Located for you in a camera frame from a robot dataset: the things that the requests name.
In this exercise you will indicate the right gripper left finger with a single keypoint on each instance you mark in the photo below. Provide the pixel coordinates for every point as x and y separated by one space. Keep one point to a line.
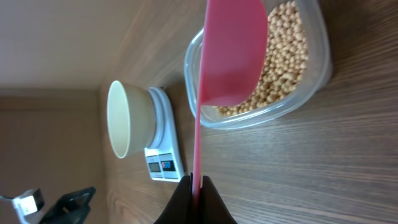
179 208

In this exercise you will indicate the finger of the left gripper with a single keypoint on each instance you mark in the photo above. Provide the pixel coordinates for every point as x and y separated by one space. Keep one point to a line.
71 208

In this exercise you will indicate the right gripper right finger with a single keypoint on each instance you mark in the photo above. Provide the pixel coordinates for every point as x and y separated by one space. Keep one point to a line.
212 209

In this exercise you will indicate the pink plastic scoop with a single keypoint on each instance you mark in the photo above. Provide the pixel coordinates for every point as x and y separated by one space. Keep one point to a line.
232 56

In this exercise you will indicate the white digital kitchen scale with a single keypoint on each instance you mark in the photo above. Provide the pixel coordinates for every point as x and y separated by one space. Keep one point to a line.
162 156

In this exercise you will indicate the white bowl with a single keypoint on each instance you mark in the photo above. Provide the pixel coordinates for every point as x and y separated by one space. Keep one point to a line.
130 116

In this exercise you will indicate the soybeans in container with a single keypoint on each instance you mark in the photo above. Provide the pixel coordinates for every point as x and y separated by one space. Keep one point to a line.
286 60

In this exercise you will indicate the clear plastic container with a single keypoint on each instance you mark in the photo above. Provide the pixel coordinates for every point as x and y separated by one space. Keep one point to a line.
316 76

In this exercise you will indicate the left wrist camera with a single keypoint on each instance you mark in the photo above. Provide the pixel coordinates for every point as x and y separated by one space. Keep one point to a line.
27 206

